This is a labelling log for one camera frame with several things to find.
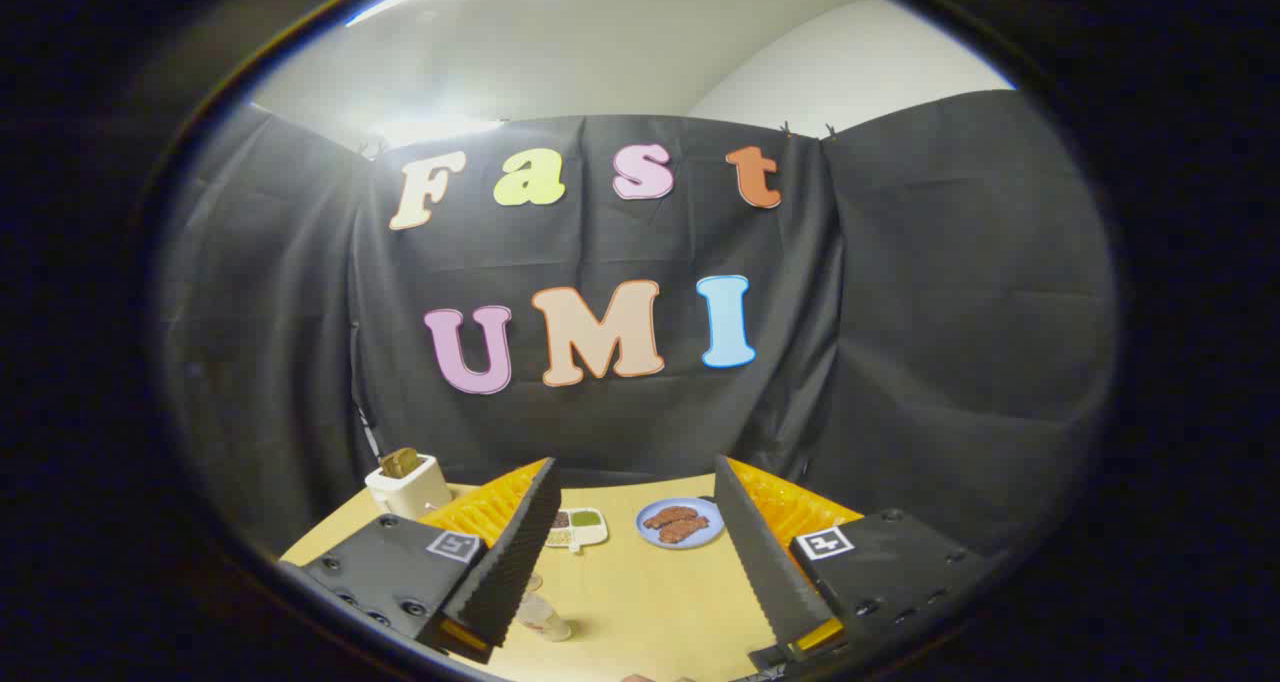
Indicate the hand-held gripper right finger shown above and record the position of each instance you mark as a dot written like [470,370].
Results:
[765,562]

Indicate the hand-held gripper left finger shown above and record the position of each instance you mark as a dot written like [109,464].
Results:
[515,562]

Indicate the clear juice bottle cherry label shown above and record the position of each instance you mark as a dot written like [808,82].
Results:
[545,619]

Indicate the blue plate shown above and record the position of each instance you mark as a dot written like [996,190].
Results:
[712,534]

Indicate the white divided bean tray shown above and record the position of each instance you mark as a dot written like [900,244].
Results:
[590,534]

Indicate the brown meat piece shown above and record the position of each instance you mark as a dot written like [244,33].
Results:
[685,531]
[668,516]

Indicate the light wooden table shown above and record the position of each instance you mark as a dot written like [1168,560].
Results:
[650,602]

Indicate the white toaster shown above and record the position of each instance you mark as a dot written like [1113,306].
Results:
[405,492]

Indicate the toast slice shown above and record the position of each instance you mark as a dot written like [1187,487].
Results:
[400,462]

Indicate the black backdrop cloth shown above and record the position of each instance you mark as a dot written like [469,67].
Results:
[900,312]

